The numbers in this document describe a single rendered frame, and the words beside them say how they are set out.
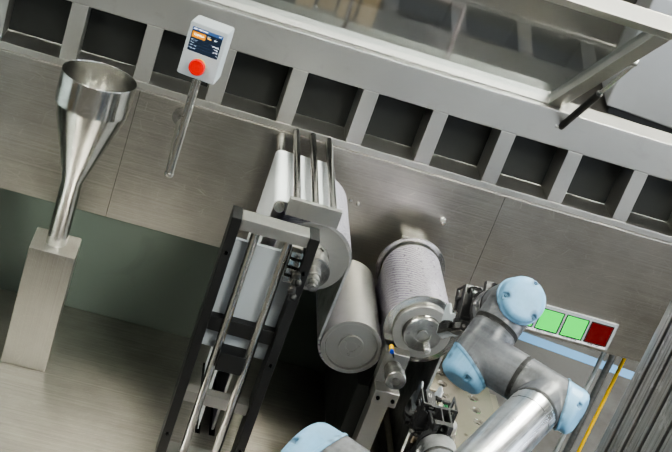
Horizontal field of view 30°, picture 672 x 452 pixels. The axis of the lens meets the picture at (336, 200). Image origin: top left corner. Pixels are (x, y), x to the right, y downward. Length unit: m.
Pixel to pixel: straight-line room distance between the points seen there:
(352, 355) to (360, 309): 0.09
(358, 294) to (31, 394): 0.67
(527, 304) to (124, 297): 1.13
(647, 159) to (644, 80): 6.31
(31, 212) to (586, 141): 1.18
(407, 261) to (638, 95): 6.59
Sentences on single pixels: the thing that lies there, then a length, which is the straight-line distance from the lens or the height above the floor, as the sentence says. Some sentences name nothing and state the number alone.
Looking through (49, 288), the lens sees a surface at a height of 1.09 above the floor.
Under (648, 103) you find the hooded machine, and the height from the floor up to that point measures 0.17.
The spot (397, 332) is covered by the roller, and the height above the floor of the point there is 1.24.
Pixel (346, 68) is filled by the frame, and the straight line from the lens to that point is 2.56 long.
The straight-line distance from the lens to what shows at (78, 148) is 2.36.
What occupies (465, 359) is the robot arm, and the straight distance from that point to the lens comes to 1.93.
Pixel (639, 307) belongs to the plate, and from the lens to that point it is 2.90.
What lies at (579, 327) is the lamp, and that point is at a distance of 2.88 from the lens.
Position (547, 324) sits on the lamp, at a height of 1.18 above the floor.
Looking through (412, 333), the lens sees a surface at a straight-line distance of 2.43.
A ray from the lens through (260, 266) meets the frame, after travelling 2.26.
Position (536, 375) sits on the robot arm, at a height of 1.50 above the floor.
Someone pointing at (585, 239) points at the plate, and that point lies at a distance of 2.78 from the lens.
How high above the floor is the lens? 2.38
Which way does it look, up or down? 23 degrees down
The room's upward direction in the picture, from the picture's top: 20 degrees clockwise
